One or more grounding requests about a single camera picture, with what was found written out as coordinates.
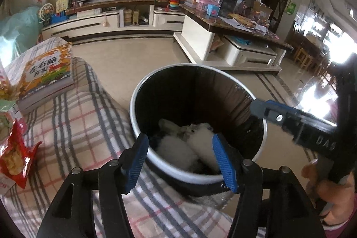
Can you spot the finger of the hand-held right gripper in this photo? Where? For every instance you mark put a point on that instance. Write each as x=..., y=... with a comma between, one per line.
x=315, y=121
x=267, y=112

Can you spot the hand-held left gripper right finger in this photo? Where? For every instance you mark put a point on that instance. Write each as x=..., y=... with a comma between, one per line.
x=224, y=165

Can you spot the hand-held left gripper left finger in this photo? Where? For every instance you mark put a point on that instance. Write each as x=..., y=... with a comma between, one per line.
x=136, y=162

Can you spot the white plastic container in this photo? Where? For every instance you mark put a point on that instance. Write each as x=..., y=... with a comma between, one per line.
x=202, y=143

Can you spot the white foam fruit net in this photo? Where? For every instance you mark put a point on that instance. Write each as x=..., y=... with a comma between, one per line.
x=177, y=148

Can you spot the white round trash bin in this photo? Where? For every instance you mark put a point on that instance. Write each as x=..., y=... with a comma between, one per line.
x=195, y=87

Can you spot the red snack bag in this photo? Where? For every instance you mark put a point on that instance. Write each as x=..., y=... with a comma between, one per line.
x=14, y=154

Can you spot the person's right forearm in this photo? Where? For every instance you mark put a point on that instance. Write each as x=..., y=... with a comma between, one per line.
x=343, y=231

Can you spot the person's right hand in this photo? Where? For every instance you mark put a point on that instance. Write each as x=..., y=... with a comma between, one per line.
x=343, y=199

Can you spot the plaid blanket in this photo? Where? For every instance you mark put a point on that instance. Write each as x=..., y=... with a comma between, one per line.
x=83, y=129

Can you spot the white drawer unit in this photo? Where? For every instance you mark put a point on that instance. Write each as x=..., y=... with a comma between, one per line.
x=245, y=51

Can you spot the wooden stool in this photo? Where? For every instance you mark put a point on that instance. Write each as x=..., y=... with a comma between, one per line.
x=304, y=56

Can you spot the white paper sheet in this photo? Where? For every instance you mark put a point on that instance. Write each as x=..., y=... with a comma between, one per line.
x=235, y=27

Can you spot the glass display cabinet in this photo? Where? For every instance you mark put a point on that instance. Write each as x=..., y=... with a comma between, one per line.
x=320, y=26

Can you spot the yellow picture board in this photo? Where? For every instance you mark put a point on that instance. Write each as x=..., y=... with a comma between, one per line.
x=241, y=20

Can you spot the brown cardboard box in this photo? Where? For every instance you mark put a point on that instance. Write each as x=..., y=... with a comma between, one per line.
x=262, y=8

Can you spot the marble top coffee table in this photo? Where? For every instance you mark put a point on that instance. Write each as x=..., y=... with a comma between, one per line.
x=200, y=31

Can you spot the small blue box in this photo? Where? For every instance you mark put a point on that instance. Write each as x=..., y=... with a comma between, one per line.
x=213, y=9

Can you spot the black storage basket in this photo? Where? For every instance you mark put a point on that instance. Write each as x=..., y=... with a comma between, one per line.
x=228, y=1

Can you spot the orange picture book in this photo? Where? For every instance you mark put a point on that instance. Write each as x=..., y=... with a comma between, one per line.
x=44, y=70

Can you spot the white TV cabinet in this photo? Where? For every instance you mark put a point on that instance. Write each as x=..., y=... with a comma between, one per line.
x=111, y=20

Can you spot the round bamboo box stack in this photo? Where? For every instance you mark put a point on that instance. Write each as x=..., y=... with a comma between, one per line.
x=128, y=16

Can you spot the blue toy tray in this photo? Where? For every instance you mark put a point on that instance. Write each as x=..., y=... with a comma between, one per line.
x=58, y=18

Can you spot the yellow green toy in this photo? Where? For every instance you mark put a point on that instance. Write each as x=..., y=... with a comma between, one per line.
x=62, y=5

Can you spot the white ferris wheel toy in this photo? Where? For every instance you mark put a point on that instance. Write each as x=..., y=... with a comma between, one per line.
x=46, y=12

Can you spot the teal covered sofa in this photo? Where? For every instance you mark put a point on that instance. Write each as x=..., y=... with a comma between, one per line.
x=14, y=29

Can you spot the green wall hanging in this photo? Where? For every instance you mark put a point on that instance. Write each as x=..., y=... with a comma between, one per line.
x=291, y=8

